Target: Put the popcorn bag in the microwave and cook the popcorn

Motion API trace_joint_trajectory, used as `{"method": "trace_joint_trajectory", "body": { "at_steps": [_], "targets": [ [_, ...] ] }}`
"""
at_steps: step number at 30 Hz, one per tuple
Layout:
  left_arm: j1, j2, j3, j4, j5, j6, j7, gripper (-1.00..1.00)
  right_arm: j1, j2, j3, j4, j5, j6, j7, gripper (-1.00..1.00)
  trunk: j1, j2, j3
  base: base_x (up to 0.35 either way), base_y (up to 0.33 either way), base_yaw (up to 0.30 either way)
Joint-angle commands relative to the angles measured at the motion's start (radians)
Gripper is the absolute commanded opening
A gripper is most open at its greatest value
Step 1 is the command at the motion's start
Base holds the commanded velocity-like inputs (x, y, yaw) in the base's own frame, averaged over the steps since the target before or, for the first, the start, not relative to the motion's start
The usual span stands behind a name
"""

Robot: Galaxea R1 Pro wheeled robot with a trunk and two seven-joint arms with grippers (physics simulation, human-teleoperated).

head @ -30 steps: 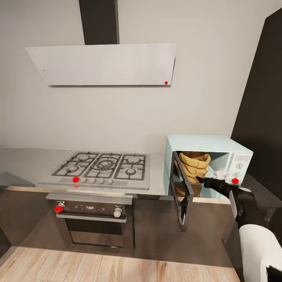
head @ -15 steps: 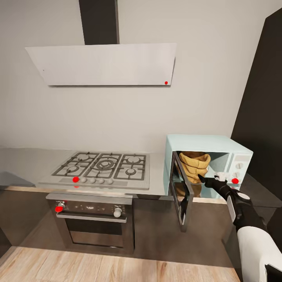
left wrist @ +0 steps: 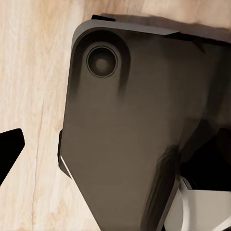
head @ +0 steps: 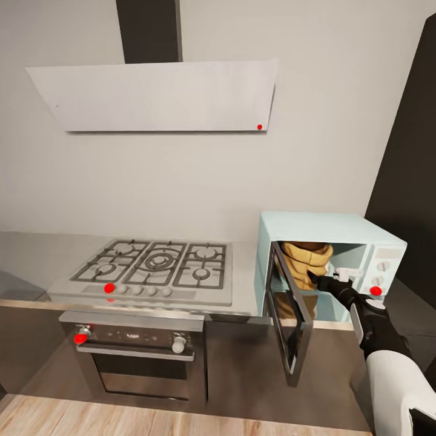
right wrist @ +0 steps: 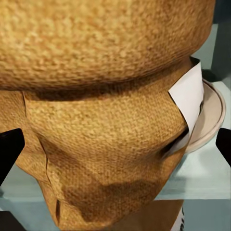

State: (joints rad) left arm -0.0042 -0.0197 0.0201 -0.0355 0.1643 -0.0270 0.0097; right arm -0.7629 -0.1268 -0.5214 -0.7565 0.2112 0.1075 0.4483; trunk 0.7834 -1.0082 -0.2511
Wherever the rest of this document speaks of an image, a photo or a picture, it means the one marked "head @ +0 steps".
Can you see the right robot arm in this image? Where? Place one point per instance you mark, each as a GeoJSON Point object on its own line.
{"type": "Point", "coordinates": [403, 402]}

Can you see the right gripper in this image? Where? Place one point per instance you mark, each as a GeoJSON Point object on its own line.
{"type": "Point", "coordinates": [330, 284]}

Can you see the oven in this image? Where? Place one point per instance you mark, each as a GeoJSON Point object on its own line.
{"type": "Point", "coordinates": [151, 361]}

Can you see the microwave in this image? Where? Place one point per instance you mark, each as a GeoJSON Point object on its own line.
{"type": "Point", "coordinates": [357, 243]}

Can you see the popcorn bag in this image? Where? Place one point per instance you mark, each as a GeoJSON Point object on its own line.
{"type": "Point", "coordinates": [304, 256]}

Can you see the range hood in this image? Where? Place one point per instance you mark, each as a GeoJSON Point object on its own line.
{"type": "Point", "coordinates": [155, 90]}

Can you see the burner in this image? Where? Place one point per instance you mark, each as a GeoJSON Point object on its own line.
{"type": "Point", "coordinates": [157, 270]}

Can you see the fridge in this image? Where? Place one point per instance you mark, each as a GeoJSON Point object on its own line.
{"type": "Point", "coordinates": [403, 201]}

